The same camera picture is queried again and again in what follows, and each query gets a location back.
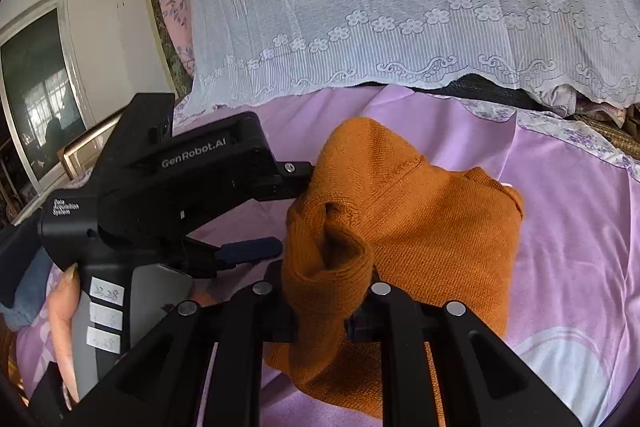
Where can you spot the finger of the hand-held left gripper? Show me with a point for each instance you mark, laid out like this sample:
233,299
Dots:
250,250
290,174

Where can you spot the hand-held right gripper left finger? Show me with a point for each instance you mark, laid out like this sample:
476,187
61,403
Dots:
270,307

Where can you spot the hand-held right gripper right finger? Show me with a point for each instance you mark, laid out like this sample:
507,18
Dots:
365,327

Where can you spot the orange knit sweater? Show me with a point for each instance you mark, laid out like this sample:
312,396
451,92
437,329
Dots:
410,227

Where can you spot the person's left hand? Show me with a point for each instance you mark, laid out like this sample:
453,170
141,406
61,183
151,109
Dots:
62,307

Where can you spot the dark glass screen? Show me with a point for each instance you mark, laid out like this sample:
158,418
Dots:
37,92

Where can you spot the pink floral cloth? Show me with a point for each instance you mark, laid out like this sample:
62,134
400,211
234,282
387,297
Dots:
175,7

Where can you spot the dark cloth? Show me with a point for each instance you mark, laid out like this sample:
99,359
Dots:
485,92

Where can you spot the pink bed sheet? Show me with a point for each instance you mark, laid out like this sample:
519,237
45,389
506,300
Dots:
575,257

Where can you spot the grey padded jacket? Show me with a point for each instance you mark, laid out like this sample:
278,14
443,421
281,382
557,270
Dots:
557,99

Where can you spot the purple floral quilt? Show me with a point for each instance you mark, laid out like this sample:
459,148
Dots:
575,132

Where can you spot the brown woven pillow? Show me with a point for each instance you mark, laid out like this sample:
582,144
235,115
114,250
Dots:
615,132

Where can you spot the wooden frame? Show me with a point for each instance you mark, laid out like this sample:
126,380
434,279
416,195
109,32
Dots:
85,147

